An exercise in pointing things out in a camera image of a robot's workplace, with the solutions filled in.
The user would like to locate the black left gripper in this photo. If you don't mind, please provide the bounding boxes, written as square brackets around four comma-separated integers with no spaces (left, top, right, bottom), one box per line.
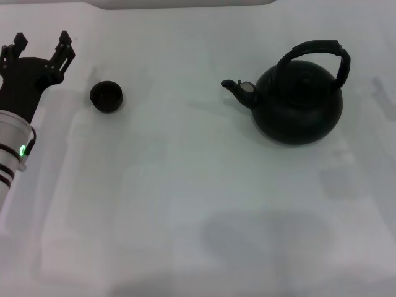
[0,30,77,125]

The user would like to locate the small black teacup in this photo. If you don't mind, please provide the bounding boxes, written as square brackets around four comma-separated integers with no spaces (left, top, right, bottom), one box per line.
[89,80,124,115]

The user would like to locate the black round teapot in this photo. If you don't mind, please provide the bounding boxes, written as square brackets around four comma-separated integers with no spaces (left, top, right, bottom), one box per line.
[220,38,352,148]

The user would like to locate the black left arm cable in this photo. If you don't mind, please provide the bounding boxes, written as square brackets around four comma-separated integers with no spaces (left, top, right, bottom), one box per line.
[18,128,38,171]

